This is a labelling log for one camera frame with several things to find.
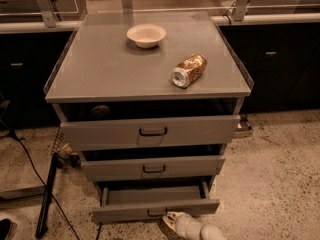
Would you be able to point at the grey middle drawer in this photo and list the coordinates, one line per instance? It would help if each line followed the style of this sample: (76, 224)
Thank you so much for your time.
(152, 163)

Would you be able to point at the grey drawer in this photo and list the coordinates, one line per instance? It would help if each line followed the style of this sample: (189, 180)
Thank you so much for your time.
(152, 163)
(153, 203)
(144, 124)

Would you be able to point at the black shoe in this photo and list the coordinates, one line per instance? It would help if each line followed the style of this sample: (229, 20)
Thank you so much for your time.
(5, 228)

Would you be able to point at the gold soda can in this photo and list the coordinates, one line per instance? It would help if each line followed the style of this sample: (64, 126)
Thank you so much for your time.
(188, 71)

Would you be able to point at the dark round object in drawer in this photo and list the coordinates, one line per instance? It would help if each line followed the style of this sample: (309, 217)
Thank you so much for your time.
(100, 112)

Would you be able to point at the black metal bar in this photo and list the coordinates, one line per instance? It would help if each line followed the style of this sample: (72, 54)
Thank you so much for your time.
(47, 196)

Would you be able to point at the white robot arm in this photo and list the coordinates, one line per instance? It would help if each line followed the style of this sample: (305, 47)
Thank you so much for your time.
(186, 226)

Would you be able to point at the dark counter cabinets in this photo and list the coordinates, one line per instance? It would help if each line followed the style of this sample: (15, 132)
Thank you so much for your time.
(282, 59)

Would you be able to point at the grey top drawer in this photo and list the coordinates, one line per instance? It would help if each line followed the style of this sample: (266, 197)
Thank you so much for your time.
(144, 124)

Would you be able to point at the grey drawer cabinet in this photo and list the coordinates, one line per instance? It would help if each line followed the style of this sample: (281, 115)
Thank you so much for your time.
(102, 65)

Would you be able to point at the foam gripper body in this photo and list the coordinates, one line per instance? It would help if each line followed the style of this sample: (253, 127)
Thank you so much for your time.
(182, 224)

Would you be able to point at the grey bottom drawer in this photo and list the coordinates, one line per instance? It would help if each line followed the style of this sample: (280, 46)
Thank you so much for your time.
(153, 203)

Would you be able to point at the white bowl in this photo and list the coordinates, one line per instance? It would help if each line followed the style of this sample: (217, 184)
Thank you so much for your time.
(146, 35)

